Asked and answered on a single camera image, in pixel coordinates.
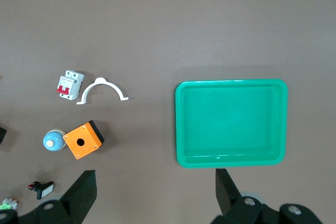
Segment green white terminal connector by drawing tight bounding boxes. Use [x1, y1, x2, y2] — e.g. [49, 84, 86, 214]
[0, 197, 19, 210]

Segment white circuit breaker red switch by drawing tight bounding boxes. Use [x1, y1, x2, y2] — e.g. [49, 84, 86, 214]
[56, 70, 85, 101]

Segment black push-button switch white face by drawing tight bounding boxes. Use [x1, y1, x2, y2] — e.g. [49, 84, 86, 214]
[26, 180, 55, 200]

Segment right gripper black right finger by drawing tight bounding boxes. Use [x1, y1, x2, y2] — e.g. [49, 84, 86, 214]
[211, 168, 323, 224]

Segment orange push-button enclosure box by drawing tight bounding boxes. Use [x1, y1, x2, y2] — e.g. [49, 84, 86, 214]
[62, 120, 105, 160]

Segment blue dome buzzer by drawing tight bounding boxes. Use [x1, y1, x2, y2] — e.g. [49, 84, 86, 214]
[42, 129, 66, 152]

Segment white pipe clamp with tab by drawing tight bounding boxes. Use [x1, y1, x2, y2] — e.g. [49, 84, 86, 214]
[76, 77, 130, 105]

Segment green plastic tray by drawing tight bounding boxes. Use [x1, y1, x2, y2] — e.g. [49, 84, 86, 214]
[175, 79, 289, 169]

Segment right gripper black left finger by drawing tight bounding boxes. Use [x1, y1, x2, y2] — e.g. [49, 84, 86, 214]
[0, 170, 98, 224]

